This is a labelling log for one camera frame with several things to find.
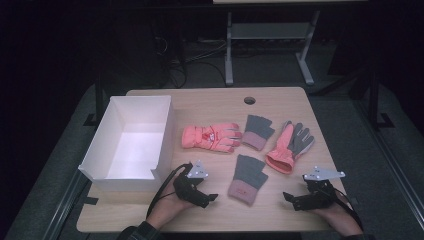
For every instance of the person's left hand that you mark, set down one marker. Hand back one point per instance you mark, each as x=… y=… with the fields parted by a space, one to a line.
x=166 y=206

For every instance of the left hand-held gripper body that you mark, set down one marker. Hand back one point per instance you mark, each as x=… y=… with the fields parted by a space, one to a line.
x=188 y=188

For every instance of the white open box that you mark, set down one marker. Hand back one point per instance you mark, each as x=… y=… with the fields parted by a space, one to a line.
x=133 y=150

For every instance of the person's right hand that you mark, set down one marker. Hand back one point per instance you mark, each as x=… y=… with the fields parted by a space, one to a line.
x=340 y=215

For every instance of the small grey fingerless glove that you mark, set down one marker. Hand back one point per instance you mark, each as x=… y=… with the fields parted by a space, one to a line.
x=257 y=130

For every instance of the grey metal stand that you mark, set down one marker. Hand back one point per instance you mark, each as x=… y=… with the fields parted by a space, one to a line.
x=270 y=31

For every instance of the pink glove with grey palm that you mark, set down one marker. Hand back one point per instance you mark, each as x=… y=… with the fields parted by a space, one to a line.
x=283 y=151

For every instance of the large grey fingerless glove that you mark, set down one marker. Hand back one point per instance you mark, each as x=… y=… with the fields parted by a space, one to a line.
x=247 y=176

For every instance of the black metal post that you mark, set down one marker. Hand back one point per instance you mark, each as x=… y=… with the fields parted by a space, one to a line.
x=375 y=100
x=99 y=100

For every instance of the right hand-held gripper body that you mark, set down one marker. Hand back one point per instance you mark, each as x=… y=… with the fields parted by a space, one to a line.
x=320 y=191

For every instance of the pink ski glove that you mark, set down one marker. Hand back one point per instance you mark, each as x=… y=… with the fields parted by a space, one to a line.
x=208 y=136

